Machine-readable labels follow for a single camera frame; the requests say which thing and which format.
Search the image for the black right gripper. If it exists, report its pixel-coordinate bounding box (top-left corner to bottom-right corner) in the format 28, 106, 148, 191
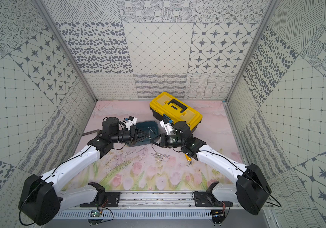
150, 132, 185, 148

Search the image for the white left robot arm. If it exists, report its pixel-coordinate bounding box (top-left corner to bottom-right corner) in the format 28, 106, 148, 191
18, 116, 140, 226

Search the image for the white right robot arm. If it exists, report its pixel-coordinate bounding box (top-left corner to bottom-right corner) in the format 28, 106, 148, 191
150, 121, 272, 215

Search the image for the teal plastic storage box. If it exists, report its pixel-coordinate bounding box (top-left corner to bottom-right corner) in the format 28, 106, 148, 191
132, 121, 159, 147

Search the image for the dark metal L-shaped wrench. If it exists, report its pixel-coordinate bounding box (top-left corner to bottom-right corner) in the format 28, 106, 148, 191
82, 129, 100, 136

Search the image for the yellow black utility knife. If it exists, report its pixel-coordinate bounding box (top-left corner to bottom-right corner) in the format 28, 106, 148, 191
185, 155, 192, 165

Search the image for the yellow black toolbox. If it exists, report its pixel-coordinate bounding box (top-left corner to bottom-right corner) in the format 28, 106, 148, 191
149, 92, 203, 132

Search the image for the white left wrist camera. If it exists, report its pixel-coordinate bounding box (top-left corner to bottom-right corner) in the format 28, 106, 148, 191
125, 116, 137, 131

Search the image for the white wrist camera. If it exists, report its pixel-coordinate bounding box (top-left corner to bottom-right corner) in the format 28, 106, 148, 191
160, 120, 174, 135
125, 116, 137, 131

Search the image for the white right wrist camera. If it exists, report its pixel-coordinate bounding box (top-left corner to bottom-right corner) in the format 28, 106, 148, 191
160, 120, 174, 135

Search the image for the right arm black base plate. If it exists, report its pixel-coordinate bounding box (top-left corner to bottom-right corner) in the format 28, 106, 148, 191
192, 191, 233, 208

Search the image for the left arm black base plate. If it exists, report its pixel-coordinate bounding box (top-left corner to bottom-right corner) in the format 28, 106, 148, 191
93, 192, 121, 208

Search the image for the aluminium mounting rail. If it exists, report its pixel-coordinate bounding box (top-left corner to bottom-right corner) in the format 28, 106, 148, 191
57, 190, 275, 210

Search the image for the white slotted cable duct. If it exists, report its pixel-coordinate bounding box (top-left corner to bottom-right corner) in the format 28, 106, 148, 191
54, 209, 211, 219

